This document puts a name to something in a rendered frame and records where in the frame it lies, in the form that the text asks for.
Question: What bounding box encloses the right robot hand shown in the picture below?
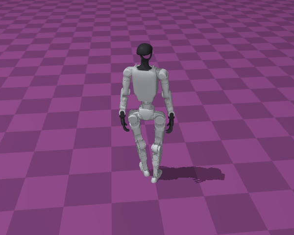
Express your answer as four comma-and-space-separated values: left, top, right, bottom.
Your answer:
166, 113, 174, 133

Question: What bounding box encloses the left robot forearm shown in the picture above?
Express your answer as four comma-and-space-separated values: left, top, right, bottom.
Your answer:
119, 88, 128, 115

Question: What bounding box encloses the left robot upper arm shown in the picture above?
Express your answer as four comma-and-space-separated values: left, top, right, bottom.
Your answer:
122, 67, 133, 96

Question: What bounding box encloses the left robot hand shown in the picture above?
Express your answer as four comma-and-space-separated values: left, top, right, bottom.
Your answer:
119, 111, 129, 132

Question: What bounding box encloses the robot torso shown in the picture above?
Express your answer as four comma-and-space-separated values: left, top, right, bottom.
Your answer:
131, 64, 159, 121

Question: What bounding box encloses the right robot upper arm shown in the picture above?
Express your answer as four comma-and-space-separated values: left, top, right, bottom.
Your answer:
156, 68, 170, 98

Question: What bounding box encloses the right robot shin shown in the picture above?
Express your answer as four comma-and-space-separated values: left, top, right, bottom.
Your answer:
152, 144, 162, 177

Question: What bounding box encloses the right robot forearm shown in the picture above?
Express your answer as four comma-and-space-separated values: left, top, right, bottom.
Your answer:
164, 91, 175, 117

